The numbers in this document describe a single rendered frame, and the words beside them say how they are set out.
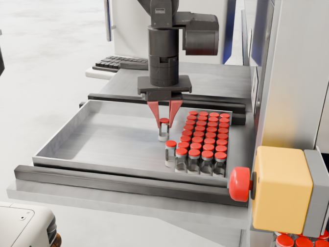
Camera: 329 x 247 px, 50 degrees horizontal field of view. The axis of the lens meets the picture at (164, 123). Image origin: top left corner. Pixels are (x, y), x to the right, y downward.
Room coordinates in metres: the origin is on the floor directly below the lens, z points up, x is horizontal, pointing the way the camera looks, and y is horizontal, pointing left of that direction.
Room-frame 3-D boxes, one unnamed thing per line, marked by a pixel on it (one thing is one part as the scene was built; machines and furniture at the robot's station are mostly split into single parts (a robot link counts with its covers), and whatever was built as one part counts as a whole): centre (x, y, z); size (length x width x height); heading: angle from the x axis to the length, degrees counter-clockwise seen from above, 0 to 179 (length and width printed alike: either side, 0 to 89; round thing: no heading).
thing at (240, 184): (0.34, -0.10, 0.99); 0.04 x 0.04 x 0.04; 79
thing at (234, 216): (0.78, -0.03, 0.87); 0.70 x 0.48 x 0.02; 169
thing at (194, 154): (0.60, -0.07, 0.90); 0.18 x 0.02 x 0.05; 169
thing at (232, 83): (0.93, -0.13, 0.90); 0.34 x 0.26 x 0.04; 79
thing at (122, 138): (0.62, 0.04, 0.90); 0.34 x 0.26 x 0.04; 79
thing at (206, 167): (0.59, -0.09, 0.90); 0.18 x 0.02 x 0.05; 169
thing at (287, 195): (0.33, -0.14, 1.00); 0.08 x 0.07 x 0.07; 79
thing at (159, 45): (0.64, 0.00, 1.09); 0.07 x 0.06 x 0.07; 87
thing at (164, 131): (0.64, 0.00, 0.90); 0.02 x 0.02 x 0.04
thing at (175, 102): (0.64, 0.00, 0.96); 0.07 x 0.07 x 0.09; 3
